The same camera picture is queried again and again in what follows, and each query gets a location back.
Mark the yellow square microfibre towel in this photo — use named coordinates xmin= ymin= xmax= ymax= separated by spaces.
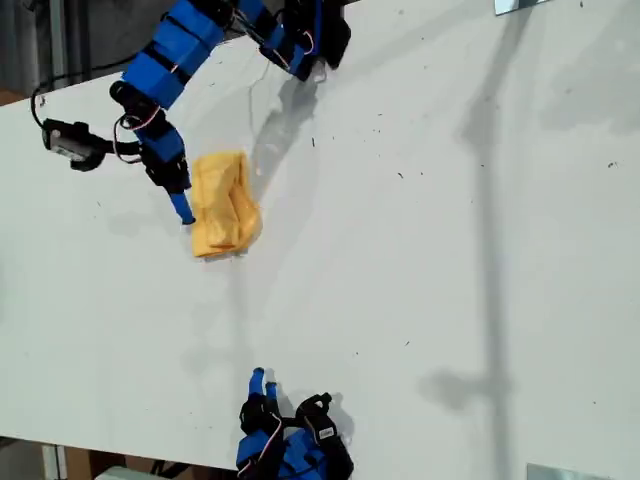
xmin=191 ymin=149 xmax=264 ymax=261

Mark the camera black cable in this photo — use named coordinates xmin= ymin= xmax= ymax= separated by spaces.
xmin=30 ymin=88 xmax=51 ymax=132

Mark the grey metal table leg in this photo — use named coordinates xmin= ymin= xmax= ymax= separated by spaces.
xmin=41 ymin=442 xmax=69 ymax=480

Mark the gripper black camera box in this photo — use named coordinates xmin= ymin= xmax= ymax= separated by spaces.
xmin=42 ymin=118 xmax=109 ymax=173
xmin=295 ymin=393 xmax=342 ymax=445

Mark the white box under table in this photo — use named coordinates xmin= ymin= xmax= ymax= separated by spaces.
xmin=92 ymin=465 xmax=156 ymax=480

